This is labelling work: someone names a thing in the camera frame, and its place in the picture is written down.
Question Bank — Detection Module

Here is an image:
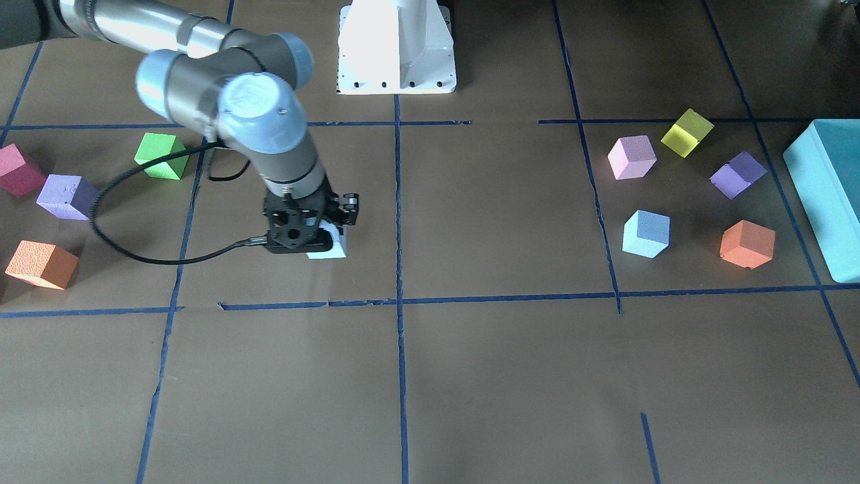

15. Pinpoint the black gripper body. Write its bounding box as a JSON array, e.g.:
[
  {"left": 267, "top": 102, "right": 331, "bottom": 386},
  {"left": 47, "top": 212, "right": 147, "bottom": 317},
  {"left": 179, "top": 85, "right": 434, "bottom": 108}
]
[{"left": 262, "top": 189, "right": 359, "bottom": 255}]

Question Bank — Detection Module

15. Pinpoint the light blue foam block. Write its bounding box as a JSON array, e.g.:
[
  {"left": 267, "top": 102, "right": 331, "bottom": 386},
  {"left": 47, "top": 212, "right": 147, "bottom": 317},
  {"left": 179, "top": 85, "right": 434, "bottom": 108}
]
[
  {"left": 621, "top": 210, "right": 671, "bottom": 258},
  {"left": 307, "top": 223, "right": 348, "bottom": 260}
]

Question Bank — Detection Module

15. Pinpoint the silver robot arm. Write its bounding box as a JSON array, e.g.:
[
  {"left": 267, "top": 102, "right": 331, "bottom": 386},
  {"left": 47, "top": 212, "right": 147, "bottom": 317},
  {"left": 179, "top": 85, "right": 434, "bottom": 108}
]
[{"left": 19, "top": 1, "right": 359, "bottom": 259}]

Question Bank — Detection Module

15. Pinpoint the green foam block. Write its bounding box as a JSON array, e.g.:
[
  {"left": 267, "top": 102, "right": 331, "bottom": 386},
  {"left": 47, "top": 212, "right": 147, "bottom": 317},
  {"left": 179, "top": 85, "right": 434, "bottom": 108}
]
[{"left": 133, "top": 132, "right": 188, "bottom": 180}]

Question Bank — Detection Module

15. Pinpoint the dark pink foam block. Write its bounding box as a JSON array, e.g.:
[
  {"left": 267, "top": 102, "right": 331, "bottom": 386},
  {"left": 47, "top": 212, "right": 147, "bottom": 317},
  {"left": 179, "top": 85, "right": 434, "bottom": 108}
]
[{"left": 1, "top": 144, "right": 47, "bottom": 198}]

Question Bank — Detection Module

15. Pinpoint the light pink foam block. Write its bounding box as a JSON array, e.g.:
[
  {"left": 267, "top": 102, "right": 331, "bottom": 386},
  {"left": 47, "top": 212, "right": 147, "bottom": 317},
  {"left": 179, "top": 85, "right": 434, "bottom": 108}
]
[{"left": 607, "top": 135, "right": 657, "bottom": 180}]

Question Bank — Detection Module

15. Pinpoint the yellow foam block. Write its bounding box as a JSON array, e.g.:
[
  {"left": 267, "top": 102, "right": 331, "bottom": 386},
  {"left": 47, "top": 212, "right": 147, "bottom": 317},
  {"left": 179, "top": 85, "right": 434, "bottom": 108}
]
[{"left": 660, "top": 108, "right": 714, "bottom": 157}]

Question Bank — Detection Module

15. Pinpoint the purple foam block by bin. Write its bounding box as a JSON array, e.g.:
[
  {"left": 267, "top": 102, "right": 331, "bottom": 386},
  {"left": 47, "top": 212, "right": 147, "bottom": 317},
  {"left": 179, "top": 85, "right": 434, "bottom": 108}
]
[{"left": 709, "top": 151, "right": 767, "bottom": 201}]

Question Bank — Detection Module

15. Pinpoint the orange foam block by bin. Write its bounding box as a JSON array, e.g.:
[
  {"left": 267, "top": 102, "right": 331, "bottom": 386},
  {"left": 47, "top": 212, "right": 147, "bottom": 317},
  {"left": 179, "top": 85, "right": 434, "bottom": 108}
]
[{"left": 719, "top": 220, "right": 777, "bottom": 269}]

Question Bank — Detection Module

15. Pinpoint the teal plastic bin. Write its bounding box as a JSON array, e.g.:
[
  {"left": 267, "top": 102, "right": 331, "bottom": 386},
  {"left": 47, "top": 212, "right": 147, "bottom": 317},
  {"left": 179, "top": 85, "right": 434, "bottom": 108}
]
[{"left": 783, "top": 118, "right": 859, "bottom": 283}]

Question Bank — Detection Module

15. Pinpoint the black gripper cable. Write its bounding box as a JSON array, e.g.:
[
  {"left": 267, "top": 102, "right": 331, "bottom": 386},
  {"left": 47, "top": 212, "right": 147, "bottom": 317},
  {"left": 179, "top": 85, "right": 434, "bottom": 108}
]
[{"left": 89, "top": 140, "right": 271, "bottom": 266}]

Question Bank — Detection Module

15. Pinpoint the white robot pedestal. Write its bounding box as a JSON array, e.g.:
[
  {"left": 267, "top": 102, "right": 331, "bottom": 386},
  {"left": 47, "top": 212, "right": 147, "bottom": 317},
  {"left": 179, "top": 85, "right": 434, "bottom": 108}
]
[{"left": 336, "top": 1, "right": 458, "bottom": 95}]

